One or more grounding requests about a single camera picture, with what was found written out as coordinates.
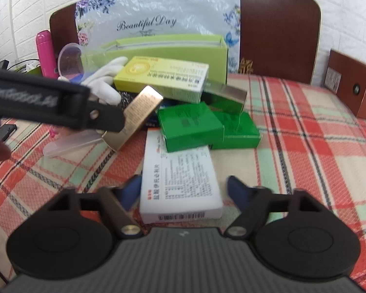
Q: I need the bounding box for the yellow-green medicine box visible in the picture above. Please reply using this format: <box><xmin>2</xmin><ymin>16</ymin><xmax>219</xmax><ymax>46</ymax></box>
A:
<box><xmin>113</xmin><ymin>56</ymin><xmax>210</xmax><ymax>104</ymax></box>

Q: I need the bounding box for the lime green cardboard box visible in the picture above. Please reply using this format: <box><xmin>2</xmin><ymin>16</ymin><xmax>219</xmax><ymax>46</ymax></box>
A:
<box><xmin>81</xmin><ymin>34</ymin><xmax>229</xmax><ymax>84</ymax></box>

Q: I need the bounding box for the black patterned box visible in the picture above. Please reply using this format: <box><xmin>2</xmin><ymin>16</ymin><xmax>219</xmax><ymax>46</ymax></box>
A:
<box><xmin>114</xmin><ymin>90</ymin><xmax>141</xmax><ymax>110</ymax></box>

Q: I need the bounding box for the clear plastic cup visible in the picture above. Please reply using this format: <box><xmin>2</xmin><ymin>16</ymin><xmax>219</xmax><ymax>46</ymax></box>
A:
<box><xmin>58</xmin><ymin>43</ymin><xmax>86</xmax><ymax>78</ymax></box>

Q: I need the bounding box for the checked tablecloth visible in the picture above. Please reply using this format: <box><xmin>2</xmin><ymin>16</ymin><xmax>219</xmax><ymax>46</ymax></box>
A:
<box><xmin>0</xmin><ymin>73</ymin><xmax>366</xmax><ymax>293</ymax></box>

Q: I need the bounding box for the white medicine box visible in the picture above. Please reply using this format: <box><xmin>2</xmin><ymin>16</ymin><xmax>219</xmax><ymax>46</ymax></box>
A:
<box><xmin>140</xmin><ymin>128</ymin><xmax>224</xmax><ymax>224</ymax></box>

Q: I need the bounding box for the pink bottle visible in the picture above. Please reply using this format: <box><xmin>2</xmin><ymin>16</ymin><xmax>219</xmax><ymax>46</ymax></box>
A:
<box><xmin>36</xmin><ymin>31</ymin><xmax>59</xmax><ymax>79</ymax></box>

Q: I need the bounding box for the floral plastic bag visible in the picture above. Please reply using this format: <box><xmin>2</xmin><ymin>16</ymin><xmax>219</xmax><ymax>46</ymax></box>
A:
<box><xmin>75</xmin><ymin>0</ymin><xmax>241</xmax><ymax>74</ymax></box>

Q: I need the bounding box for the brown wooden drawer box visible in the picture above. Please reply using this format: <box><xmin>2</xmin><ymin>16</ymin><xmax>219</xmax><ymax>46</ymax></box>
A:
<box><xmin>324</xmin><ymin>49</ymin><xmax>366</xmax><ymax>119</ymax></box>

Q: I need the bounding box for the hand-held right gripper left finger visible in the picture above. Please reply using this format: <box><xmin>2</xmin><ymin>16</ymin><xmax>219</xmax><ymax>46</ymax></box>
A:
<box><xmin>47</xmin><ymin>175</ymin><xmax>143</xmax><ymax>239</ymax></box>

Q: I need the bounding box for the black device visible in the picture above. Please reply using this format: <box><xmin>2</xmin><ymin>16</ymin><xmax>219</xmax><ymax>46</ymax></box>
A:
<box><xmin>0</xmin><ymin>125</ymin><xmax>18</xmax><ymax>142</ymax></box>

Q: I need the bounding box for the dark green metallic box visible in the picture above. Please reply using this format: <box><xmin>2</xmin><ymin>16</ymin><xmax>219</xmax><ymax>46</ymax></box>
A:
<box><xmin>201</xmin><ymin>79</ymin><xmax>247</xmax><ymax>118</ymax></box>

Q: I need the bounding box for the white glove pink cuff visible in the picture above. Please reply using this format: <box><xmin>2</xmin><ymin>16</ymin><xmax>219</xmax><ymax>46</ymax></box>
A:
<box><xmin>59</xmin><ymin>56</ymin><xmax>129</xmax><ymax>105</ymax></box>

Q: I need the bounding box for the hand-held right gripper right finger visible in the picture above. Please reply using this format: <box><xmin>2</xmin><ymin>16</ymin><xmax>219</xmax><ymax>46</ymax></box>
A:
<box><xmin>225</xmin><ymin>175</ymin><xmax>325</xmax><ymax>239</ymax></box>

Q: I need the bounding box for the dark blue box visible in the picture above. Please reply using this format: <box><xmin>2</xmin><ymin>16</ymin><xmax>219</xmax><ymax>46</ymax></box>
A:
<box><xmin>145</xmin><ymin>114</ymin><xmax>161</xmax><ymax>129</ymax></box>

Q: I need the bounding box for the gold box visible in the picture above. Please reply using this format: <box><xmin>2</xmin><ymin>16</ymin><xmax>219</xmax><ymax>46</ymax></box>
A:
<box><xmin>103</xmin><ymin>86</ymin><xmax>163</xmax><ymax>151</ymax></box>

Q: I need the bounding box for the clear plastic tube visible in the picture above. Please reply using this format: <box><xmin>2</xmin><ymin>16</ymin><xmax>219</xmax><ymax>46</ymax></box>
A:
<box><xmin>43</xmin><ymin>130</ymin><xmax>106</xmax><ymax>158</ymax></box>

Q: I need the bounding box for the brown chair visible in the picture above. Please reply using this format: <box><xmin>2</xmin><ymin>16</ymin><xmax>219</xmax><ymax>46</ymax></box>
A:
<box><xmin>49</xmin><ymin>0</ymin><xmax>321</xmax><ymax>84</ymax></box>

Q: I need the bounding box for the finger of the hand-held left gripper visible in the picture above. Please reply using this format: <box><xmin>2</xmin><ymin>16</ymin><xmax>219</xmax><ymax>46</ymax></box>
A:
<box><xmin>85</xmin><ymin>93</ymin><xmax>126</xmax><ymax>133</ymax></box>

